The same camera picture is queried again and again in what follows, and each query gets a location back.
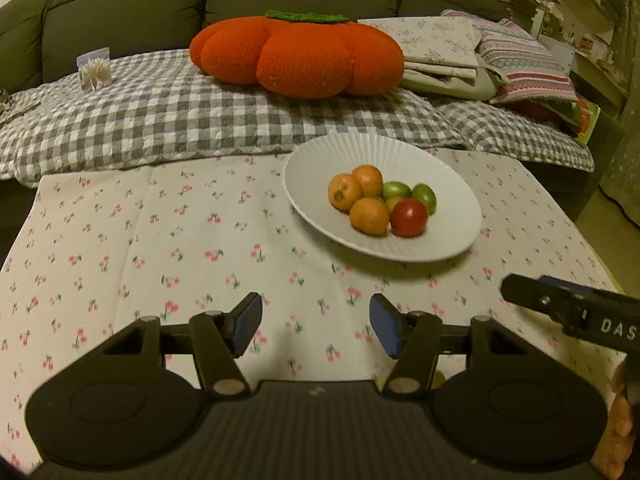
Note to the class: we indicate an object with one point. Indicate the purple floral cloth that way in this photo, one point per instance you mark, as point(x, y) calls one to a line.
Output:
point(12, 107)

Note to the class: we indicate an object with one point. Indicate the wall shelf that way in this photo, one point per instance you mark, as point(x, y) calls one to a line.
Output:
point(600, 15)

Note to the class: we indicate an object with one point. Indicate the person's right hand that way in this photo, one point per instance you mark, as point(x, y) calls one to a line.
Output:
point(622, 410)

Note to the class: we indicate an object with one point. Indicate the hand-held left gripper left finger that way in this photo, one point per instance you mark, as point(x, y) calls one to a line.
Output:
point(247, 322)

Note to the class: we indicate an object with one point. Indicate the orange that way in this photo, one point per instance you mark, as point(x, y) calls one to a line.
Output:
point(344, 191)
point(369, 215)
point(368, 180)

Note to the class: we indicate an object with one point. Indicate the red tomato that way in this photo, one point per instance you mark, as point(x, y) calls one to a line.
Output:
point(408, 217)

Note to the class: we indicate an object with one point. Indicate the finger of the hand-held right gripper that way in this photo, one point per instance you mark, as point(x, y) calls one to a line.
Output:
point(530, 292)
point(565, 282)

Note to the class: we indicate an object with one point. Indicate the white ribbed plate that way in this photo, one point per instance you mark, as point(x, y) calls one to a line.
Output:
point(320, 200)

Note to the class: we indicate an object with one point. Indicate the pale yellow small fruit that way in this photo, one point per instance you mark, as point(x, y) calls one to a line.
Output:
point(392, 203)

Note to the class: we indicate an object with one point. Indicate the striped pink pillow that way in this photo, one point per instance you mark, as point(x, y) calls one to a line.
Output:
point(530, 62)

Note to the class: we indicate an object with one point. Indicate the cherry print tablecloth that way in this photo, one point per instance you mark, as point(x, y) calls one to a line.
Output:
point(150, 240)

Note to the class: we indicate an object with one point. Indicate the orange pumpkin cushion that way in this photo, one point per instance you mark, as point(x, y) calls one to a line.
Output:
point(300, 55)

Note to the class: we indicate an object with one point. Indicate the grey checked blanket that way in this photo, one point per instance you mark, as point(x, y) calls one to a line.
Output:
point(165, 115)

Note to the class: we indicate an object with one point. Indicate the green small fruit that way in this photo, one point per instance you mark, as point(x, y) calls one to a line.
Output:
point(396, 190)
point(424, 197)

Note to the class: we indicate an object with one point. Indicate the red and green cushion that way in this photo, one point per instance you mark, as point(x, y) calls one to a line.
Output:
point(575, 112)

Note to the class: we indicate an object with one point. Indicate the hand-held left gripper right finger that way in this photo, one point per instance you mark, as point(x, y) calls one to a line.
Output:
point(385, 322)

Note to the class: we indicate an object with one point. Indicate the folded floral bedding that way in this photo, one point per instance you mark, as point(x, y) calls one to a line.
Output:
point(430, 47)

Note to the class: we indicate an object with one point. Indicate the dark green sofa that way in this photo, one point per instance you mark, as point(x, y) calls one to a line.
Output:
point(140, 5)

